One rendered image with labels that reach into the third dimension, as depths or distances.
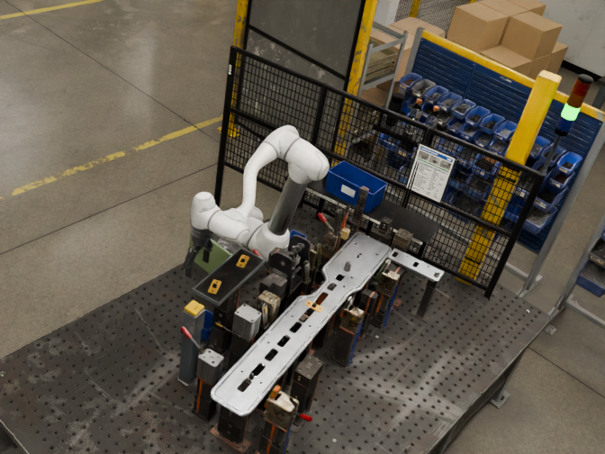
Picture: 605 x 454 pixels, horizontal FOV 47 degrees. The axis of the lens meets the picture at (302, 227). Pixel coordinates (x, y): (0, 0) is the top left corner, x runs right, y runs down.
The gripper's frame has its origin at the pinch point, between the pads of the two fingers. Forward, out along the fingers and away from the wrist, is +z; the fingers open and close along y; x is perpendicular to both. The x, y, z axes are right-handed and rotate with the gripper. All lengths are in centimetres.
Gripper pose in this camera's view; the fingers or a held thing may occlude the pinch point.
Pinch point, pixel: (197, 267)
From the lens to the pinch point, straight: 327.7
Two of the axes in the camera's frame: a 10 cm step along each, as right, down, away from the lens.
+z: -1.6, 7.8, 6.0
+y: -4.9, 4.6, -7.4
